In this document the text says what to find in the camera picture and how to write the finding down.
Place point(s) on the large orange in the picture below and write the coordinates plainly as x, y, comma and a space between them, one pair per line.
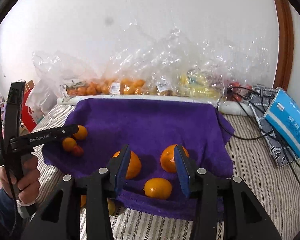
167, 159

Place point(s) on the green yellow jujube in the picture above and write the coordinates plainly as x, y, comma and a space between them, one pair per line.
111, 207

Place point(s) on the blue tissue box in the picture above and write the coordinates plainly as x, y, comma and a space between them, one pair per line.
284, 115

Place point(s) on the brown paper bag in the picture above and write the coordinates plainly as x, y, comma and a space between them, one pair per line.
29, 86

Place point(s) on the patterned grey cloth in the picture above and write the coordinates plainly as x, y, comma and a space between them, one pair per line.
259, 100

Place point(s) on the brown wooden door frame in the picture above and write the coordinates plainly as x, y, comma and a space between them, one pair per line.
286, 44

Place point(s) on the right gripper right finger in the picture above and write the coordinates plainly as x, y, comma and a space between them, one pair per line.
243, 215

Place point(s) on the small orange tangerine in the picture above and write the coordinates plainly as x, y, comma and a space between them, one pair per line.
69, 144

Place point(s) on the clear plastic fruit bags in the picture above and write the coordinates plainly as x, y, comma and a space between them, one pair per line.
170, 66

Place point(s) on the white plastic bag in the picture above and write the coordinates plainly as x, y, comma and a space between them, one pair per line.
41, 100

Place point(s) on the small orange kumquat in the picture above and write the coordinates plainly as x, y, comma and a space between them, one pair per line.
81, 134

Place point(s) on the person's left hand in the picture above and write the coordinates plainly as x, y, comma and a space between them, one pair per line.
28, 185

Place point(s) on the striped mattress cover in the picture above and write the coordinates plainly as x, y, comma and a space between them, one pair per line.
276, 188

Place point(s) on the red paper bag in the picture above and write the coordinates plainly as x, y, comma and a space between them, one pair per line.
29, 117

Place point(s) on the orange mandarin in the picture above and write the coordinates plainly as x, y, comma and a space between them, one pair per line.
134, 167

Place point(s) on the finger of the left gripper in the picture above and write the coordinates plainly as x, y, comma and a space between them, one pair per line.
62, 132

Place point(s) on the red cherry tomato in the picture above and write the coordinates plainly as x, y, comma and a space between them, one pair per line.
77, 151

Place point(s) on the purple towel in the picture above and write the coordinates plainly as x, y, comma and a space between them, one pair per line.
148, 127

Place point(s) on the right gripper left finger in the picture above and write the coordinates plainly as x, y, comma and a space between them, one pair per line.
59, 215

